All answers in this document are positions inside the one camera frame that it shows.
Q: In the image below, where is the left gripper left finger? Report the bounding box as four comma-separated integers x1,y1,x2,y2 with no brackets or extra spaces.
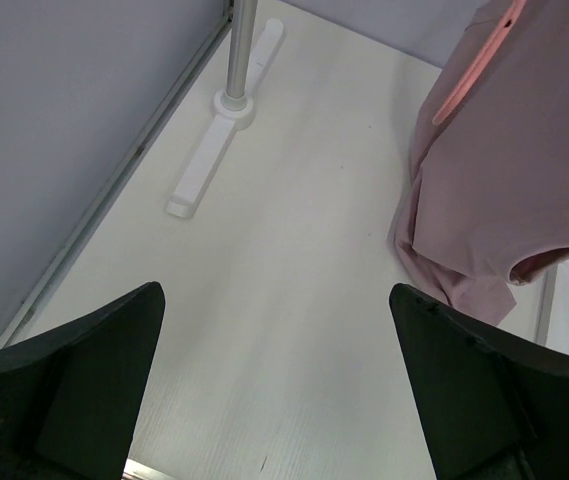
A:
0,282,165,479

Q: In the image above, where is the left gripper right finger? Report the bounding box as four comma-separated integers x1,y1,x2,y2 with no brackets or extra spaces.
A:
389,284,569,479

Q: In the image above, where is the mauve tank top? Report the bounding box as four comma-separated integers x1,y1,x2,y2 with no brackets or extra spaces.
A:
394,1,569,325

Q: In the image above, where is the metal clothes rack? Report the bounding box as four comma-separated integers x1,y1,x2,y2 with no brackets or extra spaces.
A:
165,1,569,353

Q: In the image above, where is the aluminium mounting rail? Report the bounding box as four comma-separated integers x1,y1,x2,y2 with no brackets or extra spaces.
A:
121,459,174,480

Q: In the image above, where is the pink wire hanger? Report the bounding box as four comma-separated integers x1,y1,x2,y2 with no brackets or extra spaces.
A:
432,0,527,126

